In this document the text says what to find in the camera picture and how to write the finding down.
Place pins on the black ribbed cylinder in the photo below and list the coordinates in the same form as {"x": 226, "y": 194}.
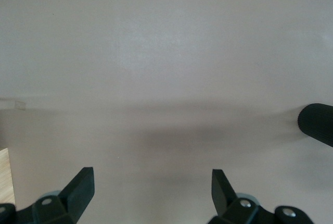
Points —
{"x": 317, "y": 123}

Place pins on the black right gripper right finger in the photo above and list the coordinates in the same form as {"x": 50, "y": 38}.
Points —
{"x": 223, "y": 198}

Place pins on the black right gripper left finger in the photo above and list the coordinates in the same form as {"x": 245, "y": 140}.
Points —
{"x": 75, "y": 195}

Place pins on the small clear tape piece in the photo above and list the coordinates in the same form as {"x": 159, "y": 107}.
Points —
{"x": 19, "y": 105}

